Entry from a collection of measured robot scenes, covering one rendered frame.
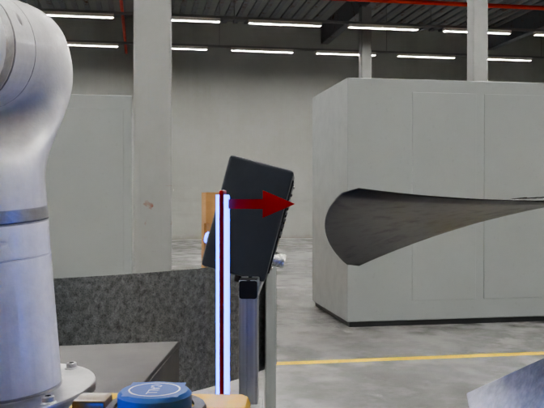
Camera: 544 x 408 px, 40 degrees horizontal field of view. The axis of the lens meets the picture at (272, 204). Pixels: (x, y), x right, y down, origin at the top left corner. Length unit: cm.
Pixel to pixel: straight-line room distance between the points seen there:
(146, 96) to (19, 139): 406
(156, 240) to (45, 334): 404
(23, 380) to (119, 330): 154
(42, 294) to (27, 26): 27
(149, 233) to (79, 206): 181
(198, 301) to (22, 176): 174
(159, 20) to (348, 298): 314
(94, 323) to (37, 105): 151
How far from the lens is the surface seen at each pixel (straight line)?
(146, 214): 482
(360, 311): 686
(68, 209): 656
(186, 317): 245
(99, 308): 229
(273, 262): 126
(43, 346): 81
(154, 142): 483
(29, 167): 79
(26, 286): 78
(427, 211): 63
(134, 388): 43
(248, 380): 121
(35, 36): 82
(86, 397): 43
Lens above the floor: 119
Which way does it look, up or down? 1 degrees down
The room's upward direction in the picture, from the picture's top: straight up
